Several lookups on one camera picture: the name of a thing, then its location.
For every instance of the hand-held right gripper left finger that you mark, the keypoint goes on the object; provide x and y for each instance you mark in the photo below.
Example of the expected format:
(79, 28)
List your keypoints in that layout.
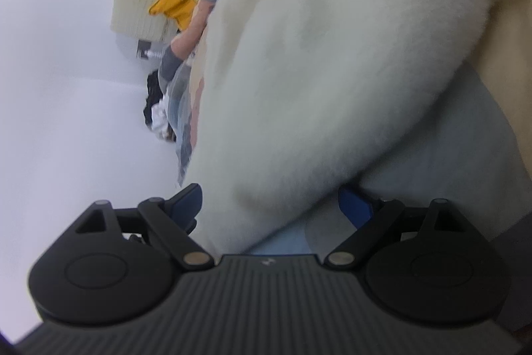
(187, 202)

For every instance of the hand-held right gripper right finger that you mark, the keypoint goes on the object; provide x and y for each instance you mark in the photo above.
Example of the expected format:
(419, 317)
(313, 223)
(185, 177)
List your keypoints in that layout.
(353, 206)

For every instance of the striped fluffy sweater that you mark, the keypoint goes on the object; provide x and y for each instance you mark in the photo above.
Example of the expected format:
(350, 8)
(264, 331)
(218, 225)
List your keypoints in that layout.
(332, 68)

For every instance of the black and white clothes pile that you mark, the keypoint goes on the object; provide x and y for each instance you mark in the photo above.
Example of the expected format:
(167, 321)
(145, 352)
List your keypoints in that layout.
(151, 89)

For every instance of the patchwork bed cover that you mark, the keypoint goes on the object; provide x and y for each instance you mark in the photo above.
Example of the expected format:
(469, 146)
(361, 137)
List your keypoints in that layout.
(478, 155)

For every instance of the small dark fixture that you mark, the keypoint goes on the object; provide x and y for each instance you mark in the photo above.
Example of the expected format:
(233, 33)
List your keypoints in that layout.
(145, 49)

